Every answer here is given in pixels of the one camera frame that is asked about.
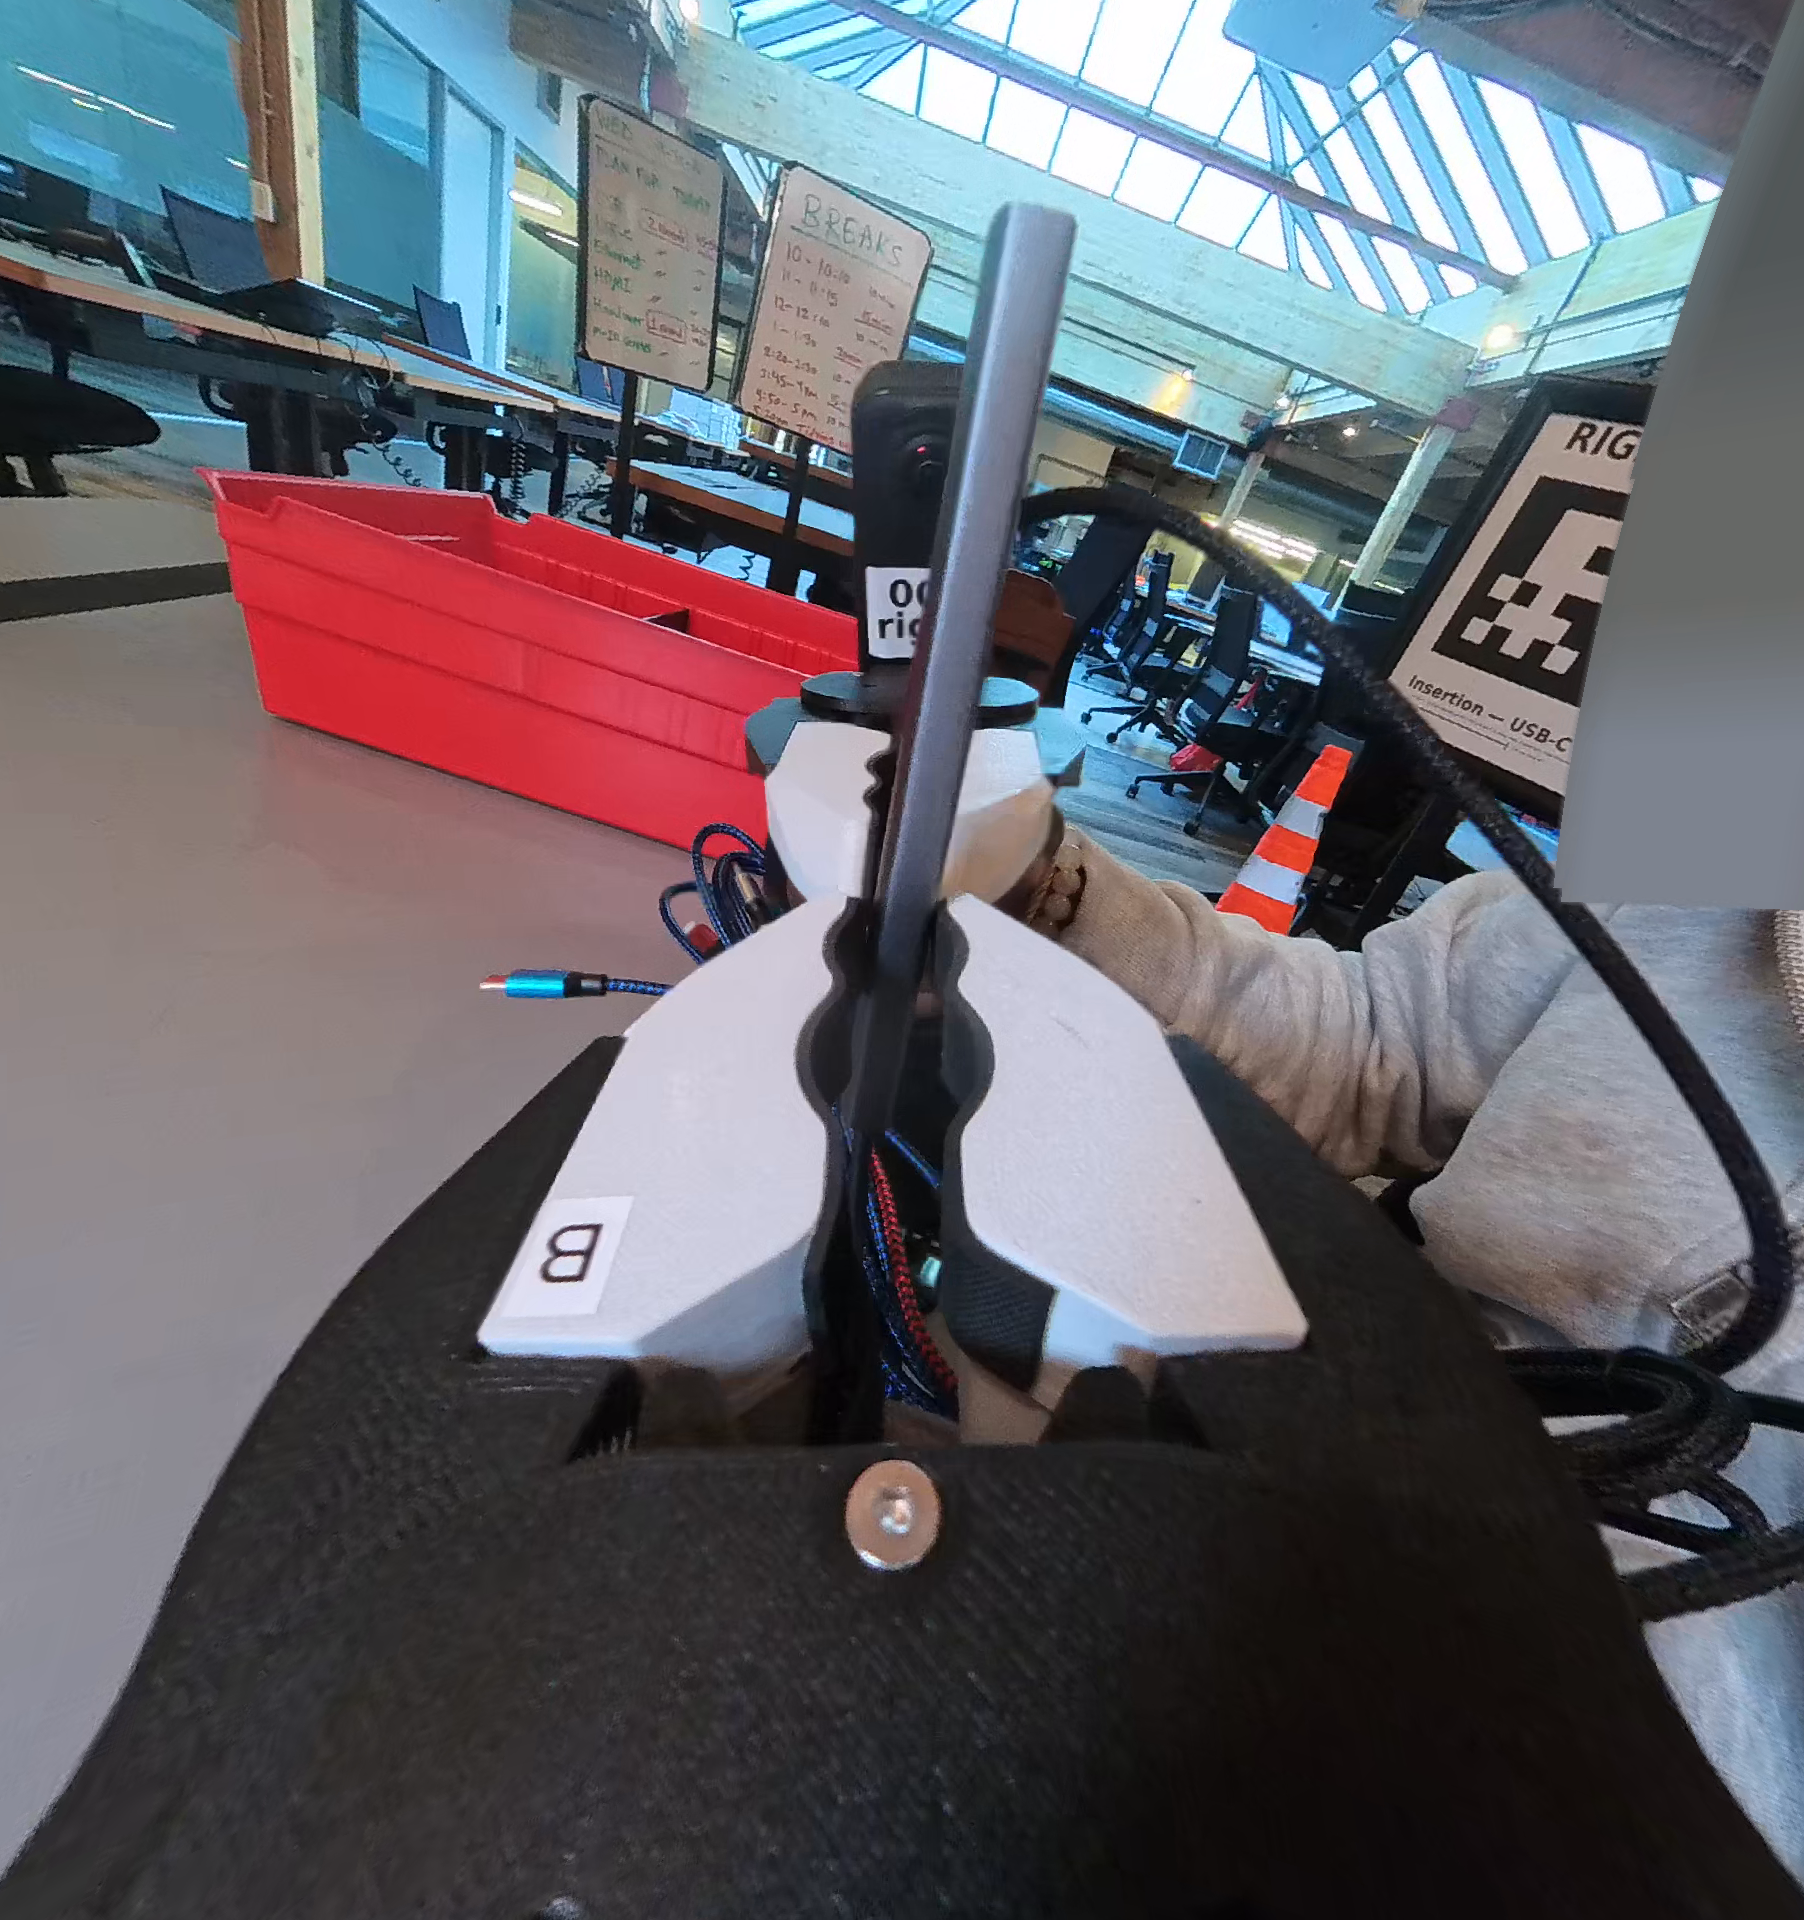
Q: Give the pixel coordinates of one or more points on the black monitor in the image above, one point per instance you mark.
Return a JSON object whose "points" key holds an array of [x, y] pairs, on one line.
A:
{"points": [[213, 240]]}

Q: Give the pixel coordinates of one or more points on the red plastic bin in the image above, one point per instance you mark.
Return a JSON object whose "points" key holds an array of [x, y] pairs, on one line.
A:
{"points": [[468, 659]]}

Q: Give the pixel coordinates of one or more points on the ceiling projector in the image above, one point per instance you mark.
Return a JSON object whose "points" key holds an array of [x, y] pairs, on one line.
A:
{"points": [[1322, 39]]}

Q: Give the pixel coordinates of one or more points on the row of black office chairs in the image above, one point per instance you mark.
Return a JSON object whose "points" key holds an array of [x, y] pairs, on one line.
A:
{"points": [[1216, 690]]}

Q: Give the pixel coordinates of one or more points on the black office chair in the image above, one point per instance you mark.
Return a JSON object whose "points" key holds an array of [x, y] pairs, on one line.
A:
{"points": [[47, 412]]}

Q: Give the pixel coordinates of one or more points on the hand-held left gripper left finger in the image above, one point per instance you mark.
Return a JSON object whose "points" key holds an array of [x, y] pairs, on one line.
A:
{"points": [[693, 1139]]}

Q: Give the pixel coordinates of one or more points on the person's right forearm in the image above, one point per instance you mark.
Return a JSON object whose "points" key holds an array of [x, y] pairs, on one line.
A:
{"points": [[1261, 1021]]}

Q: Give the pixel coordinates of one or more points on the handwritten whiteboard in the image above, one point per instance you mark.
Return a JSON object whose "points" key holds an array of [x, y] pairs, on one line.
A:
{"points": [[828, 301], [647, 240]]}

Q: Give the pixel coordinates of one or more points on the black white tag sign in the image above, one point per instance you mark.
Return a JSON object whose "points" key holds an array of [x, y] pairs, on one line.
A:
{"points": [[1503, 631]]}

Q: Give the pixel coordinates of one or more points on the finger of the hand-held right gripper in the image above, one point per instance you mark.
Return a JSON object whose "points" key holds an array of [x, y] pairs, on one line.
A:
{"points": [[828, 812], [1007, 817]]}

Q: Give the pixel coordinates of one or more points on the wooden office desk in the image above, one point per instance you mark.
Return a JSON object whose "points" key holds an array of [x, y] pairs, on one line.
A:
{"points": [[124, 285]]}

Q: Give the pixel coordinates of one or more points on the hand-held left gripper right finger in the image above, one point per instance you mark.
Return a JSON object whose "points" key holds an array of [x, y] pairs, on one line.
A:
{"points": [[1098, 1157]]}

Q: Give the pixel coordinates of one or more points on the orange traffic cone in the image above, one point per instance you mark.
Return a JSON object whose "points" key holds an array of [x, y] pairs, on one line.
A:
{"points": [[1292, 854]]}

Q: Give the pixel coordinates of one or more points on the dark grey usb hub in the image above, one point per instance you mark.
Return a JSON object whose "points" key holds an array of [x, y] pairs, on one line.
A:
{"points": [[977, 525]]}

